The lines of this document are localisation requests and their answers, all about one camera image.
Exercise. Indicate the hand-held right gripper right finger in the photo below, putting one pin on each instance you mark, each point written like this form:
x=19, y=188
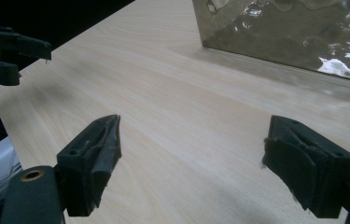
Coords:
x=309, y=168

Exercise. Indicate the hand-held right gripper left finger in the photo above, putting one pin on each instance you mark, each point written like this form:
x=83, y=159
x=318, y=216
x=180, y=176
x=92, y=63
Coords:
x=91, y=161

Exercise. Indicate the clear brown plastic box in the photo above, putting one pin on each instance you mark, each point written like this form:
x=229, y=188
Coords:
x=272, y=34

